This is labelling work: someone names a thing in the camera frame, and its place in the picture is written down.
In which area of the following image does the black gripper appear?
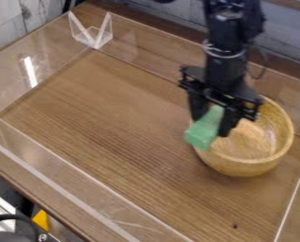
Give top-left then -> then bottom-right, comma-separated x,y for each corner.
178,57 -> 265,137

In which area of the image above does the green rectangular block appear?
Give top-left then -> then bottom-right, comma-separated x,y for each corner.
185,105 -> 223,151

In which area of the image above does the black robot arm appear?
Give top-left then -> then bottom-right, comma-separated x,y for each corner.
178,0 -> 265,137

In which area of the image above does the brown wooden bowl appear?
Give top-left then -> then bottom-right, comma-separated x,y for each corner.
194,97 -> 293,177

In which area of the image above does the yellow label sticker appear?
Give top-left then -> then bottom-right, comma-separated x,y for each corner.
32,210 -> 50,231

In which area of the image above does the clear acrylic tray wall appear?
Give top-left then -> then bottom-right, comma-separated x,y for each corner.
0,7 -> 300,242

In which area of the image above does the clear acrylic corner bracket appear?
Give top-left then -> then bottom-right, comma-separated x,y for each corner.
67,12 -> 112,49

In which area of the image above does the black cable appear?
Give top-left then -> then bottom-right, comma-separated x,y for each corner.
0,214 -> 40,242

